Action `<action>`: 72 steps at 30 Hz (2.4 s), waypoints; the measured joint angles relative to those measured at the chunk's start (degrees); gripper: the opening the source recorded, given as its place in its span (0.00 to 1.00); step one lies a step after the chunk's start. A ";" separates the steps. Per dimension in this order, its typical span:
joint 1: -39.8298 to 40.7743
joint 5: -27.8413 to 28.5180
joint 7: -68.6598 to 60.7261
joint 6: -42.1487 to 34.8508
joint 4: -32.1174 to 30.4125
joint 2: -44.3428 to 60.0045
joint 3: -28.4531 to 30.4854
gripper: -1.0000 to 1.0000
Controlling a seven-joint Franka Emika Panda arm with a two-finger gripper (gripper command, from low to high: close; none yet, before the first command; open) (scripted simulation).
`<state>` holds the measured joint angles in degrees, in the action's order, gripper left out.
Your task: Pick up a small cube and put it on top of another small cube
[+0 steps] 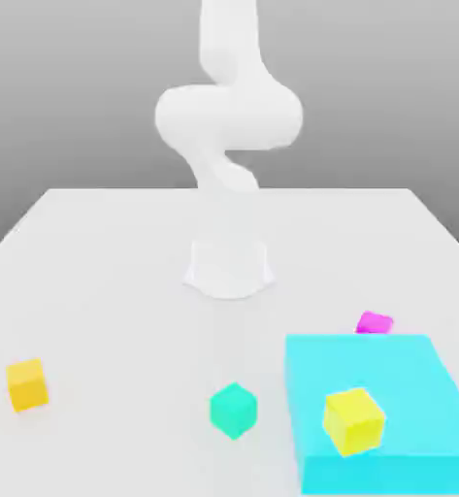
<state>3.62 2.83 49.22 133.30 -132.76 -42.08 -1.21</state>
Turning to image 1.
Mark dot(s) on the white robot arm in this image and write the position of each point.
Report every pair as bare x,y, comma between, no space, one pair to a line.
229,116

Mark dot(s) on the small teal cube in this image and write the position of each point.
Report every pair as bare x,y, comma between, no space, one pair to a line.
233,410

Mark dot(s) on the small magenta cube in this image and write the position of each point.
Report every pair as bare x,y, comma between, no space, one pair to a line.
373,323

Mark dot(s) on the small lemon yellow cube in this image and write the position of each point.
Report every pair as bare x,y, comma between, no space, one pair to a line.
354,423

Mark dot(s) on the small golden yellow cube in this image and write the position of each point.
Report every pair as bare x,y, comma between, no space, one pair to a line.
27,386

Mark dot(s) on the large cyan box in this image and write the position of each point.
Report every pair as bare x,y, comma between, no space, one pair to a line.
419,372

